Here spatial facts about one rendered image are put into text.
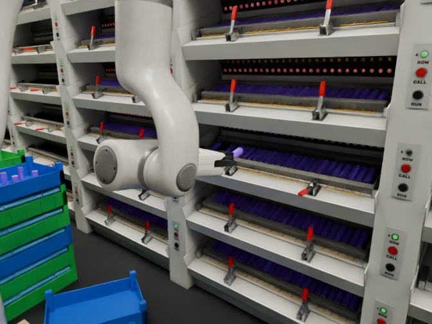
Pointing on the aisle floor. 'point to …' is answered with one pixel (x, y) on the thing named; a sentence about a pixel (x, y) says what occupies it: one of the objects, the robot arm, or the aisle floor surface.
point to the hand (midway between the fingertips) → (222, 158)
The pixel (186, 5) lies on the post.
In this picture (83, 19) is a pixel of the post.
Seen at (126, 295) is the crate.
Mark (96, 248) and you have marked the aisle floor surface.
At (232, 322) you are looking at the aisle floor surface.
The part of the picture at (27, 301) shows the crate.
